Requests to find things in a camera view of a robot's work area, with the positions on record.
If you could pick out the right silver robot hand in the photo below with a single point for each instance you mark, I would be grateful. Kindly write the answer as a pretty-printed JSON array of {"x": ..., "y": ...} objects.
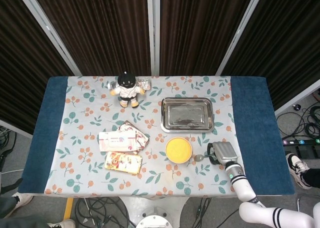
[{"x": 225, "y": 153}]

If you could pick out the grey metal spoon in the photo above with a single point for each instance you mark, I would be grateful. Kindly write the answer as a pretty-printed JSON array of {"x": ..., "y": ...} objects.
[{"x": 200, "y": 158}]

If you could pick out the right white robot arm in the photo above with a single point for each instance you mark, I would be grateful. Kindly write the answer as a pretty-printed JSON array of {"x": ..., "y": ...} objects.
[{"x": 241, "y": 185}]

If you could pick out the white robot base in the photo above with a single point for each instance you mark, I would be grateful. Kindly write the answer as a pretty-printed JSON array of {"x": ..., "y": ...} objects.
[{"x": 155, "y": 219}]

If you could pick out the orange paper bowl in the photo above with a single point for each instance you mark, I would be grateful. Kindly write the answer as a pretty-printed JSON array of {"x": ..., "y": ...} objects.
[{"x": 179, "y": 161}]

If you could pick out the stainless steel tray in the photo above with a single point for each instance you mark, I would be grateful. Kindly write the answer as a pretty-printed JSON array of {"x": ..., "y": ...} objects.
[{"x": 187, "y": 115}]

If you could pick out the blue table cover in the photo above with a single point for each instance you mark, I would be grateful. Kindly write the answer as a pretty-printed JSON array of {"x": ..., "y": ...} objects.
[{"x": 257, "y": 138}]

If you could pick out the black and white sneaker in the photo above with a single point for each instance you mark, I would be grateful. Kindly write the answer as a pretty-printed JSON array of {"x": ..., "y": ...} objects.
[{"x": 297, "y": 170}]

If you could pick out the black numbered power strip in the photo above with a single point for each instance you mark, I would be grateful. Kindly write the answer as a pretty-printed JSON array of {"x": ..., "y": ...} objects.
[{"x": 300, "y": 142}]

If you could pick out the floral tablecloth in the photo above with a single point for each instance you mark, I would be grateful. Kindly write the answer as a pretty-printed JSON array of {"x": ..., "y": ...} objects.
[{"x": 150, "y": 183}]

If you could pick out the black caster wheel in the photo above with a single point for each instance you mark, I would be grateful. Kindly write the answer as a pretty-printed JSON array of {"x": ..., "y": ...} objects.
[{"x": 297, "y": 107}]

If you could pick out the black trouser leg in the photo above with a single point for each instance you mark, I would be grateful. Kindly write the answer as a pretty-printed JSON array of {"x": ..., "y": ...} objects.
[{"x": 313, "y": 176}]

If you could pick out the yellow snack package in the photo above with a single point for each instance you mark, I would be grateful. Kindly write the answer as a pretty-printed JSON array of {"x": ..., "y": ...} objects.
[{"x": 122, "y": 162}]

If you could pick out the silver foil blister pack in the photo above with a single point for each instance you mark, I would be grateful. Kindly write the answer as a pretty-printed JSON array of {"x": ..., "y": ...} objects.
[
  {"x": 145, "y": 84},
  {"x": 112, "y": 85}
]

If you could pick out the white wet wipes pack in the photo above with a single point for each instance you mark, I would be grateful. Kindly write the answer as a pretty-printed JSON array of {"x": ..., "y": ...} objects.
[{"x": 116, "y": 140}]

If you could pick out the black-headed plush doll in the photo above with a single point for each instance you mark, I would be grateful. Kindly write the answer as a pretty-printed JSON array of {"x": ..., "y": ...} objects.
[{"x": 127, "y": 90}]

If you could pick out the dark pleated partition panel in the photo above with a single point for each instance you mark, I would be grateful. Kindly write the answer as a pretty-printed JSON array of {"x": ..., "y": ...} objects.
[
  {"x": 200, "y": 25},
  {"x": 100, "y": 25},
  {"x": 20, "y": 63},
  {"x": 287, "y": 50}
]

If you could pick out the white shoe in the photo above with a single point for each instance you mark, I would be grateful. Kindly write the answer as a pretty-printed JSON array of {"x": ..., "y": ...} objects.
[
  {"x": 63, "y": 223},
  {"x": 23, "y": 200}
]

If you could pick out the dark trouser leg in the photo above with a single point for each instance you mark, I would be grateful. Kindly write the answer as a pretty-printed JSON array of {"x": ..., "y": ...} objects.
[{"x": 7, "y": 206}]

